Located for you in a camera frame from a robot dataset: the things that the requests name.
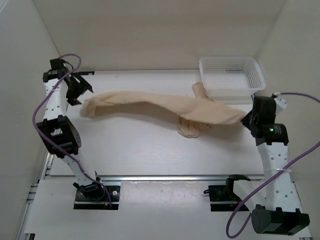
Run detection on beige trousers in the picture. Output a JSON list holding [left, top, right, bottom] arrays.
[[79, 82, 246, 138]]

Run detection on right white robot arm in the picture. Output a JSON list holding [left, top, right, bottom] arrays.
[[224, 95, 310, 236]]

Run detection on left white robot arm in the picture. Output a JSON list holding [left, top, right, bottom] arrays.
[[36, 66, 106, 201]]

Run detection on white plastic basket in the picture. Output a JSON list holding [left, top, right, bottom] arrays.
[[199, 56, 266, 100]]

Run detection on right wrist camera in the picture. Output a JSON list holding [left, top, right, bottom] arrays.
[[271, 92, 288, 115]]

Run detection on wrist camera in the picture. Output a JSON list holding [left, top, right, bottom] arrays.
[[271, 92, 288, 115], [49, 58, 69, 74]]

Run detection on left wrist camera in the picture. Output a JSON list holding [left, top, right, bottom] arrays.
[[49, 58, 69, 74]]

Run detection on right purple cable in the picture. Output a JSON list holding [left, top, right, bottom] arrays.
[[226, 92, 320, 239]]

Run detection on purple cable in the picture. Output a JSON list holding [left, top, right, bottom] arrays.
[[33, 53, 113, 208], [226, 92, 320, 239]]

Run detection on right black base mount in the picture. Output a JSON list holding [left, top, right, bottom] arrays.
[[203, 178, 242, 212]]

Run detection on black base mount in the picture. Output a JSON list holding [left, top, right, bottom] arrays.
[[203, 178, 242, 212], [73, 182, 121, 210]]

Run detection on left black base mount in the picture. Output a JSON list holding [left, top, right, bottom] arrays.
[[73, 182, 121, 210]]

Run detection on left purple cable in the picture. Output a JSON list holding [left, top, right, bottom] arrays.
[[33, 53, 113, 208]]

